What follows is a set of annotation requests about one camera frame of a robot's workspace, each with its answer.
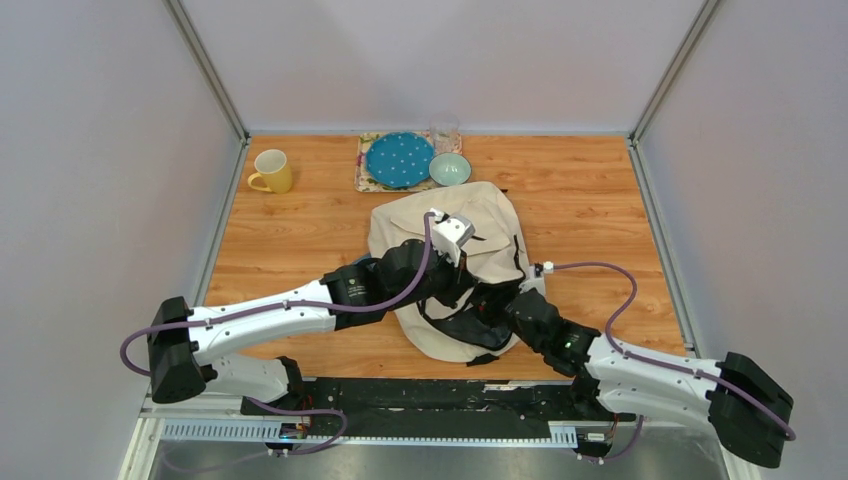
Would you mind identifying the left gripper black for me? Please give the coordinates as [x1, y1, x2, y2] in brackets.
[387, 242, 479, 313]

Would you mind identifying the beige canvas backpack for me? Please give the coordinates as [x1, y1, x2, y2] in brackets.
[367, 182, 530, 363]

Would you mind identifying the blue leather wallet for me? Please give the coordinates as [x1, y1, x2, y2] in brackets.
[354, 256, 377, 265]

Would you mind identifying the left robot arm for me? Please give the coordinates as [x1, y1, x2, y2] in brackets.
[146, 240, 476, 415]

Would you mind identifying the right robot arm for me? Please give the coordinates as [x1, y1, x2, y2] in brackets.
[475, 289, 796, 469]

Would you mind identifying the light teal bowl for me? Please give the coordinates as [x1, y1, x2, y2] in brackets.
[429, 152, 472, 187]

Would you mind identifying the floral tray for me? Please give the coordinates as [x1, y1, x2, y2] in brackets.
[354, 132, 439, 193]

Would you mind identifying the blue polka dot plate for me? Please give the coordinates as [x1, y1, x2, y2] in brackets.
[364, 132, 435, 188]

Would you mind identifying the clear drinking glass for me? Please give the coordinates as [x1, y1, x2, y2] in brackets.
[429, 112, 461, 155]

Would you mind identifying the yellow mug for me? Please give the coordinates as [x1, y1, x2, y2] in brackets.
[247, 149, 293, 194]

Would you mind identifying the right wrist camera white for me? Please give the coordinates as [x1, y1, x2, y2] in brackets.
[519, 261, 555, 297]

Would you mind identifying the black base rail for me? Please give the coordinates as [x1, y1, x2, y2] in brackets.
[241, 377, 637, 442]

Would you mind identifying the aluminium frame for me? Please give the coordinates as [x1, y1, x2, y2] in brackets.
[119, 1, 761, 479]

